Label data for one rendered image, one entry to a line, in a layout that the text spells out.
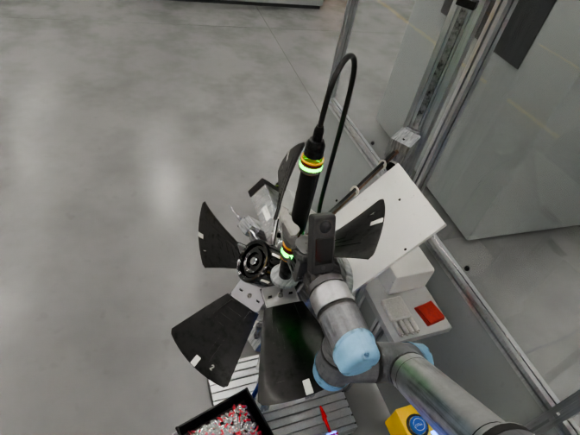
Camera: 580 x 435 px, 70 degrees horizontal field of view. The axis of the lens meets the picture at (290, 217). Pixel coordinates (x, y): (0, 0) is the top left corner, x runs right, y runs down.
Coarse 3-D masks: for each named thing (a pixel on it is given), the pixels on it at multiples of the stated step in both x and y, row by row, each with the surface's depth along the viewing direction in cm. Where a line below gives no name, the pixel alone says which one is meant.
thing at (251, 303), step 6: (240, 282) 114; (234, 288) 114; (246, 288) 114; (252, 288) 114; (258, 288) 114; (234, 294) 114; (240, 294) 114; (246, 294) 114; (252, 294) 114; (258, 294) 114; (240, 300) 115; (246, 300) 115; (252, 300) 115; (252, 306) 115; (258, 306) 115
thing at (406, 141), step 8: (408, 128) 135; (392, 136) 131; (400, 136) 132; (408, 136) 133; (416, 136) 134; (392, 144) 132; (400, 144) 130; (408, 144) 130; (416, 144) 134; (400, 152) 131; (408, 152) 130; (400, 160) 133
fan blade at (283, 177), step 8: (304, 144) 113; (296, 152) 115; (288, 160) 120; (296, 160) 113; (280, 168) 131; (288, 168) 116; (280, 176) 129; (288, 176) 113; (280, 184) 126; (280, 192) 117; (280, 200) 114
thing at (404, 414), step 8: (400, 408) 103; (408, 408) 103; (392, 416) 104; (400, 416) 101; (408, 416) 101; (392, 424) 105; (400, 424) 101; (408, 424) 100; (392, 432) 105; (400, 432) 101; (408, 432) 99; (424, 432) 99
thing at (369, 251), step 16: (368, 208) 106; (384, 208) 99; (352, 224) 103; (368, 224) 97; (336, 240) 99; (352, 240) 94; (368, 240) 91; (336, 256) 93; (352, 256) 90; (368, 256) 88
